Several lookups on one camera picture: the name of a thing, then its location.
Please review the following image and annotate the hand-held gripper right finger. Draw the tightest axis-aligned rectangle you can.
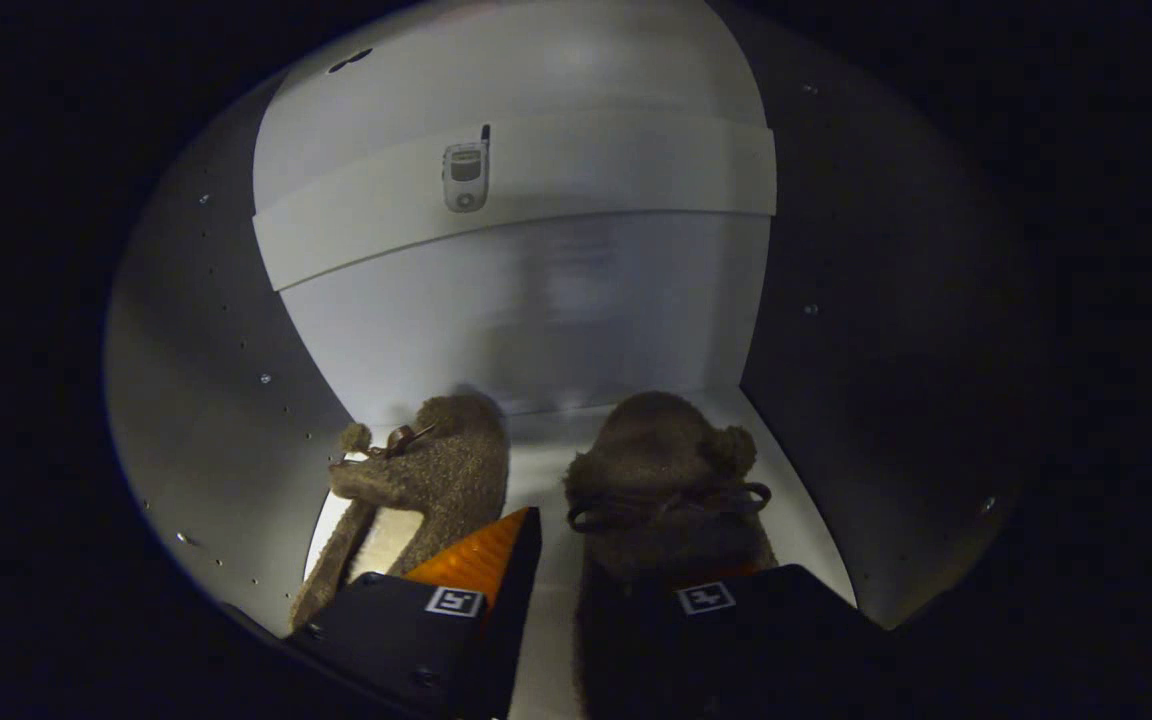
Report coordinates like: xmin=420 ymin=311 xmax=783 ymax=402
xmin=636 ymin=564 xmax=889 ymax=720

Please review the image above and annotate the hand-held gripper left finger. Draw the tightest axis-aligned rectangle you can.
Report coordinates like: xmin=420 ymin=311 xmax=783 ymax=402
xmin=286 ymin=506 xmax=543 ymax=720

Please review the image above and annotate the dark frame shoe cabinet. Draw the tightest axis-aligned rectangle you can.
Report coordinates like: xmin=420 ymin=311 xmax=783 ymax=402
xmin=104 ymin=0 xmax=1027 ymax=720

